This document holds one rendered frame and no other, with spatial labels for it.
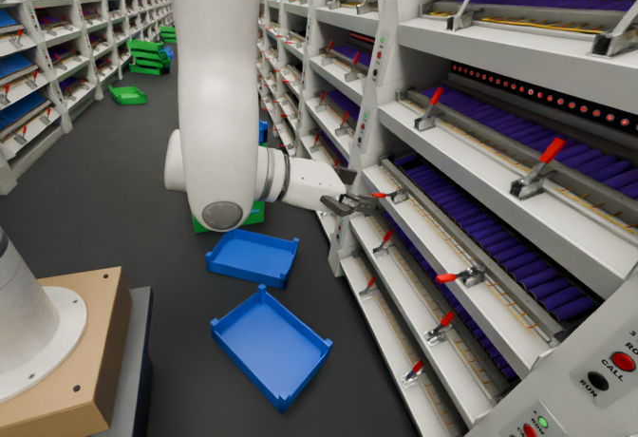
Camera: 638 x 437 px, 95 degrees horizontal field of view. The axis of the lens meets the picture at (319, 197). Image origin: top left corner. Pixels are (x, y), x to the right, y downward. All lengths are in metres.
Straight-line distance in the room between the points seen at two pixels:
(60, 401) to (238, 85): 0.49
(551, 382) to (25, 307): 0.72
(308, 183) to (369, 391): 0.70
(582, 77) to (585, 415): 0.41
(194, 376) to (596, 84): 1.01
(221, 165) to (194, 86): 0.08
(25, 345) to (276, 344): 0.61
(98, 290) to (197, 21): 0.51
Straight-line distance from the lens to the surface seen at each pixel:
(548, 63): 0.52
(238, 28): 0.36
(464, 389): 0.74
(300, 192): 0.44
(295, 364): 0.98
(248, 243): 1.29
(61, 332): 0.65
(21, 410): 0.62
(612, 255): 0.49
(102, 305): 0.67
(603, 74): 0.48
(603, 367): 0.51
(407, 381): 0.90
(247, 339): 1.01
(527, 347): 0.59
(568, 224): 0.51
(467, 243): 0.66
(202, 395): 0.96
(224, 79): 0.35
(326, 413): 0.95
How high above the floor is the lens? 0.88
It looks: 33 degrees down
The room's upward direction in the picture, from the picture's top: 9 degrees clockwise
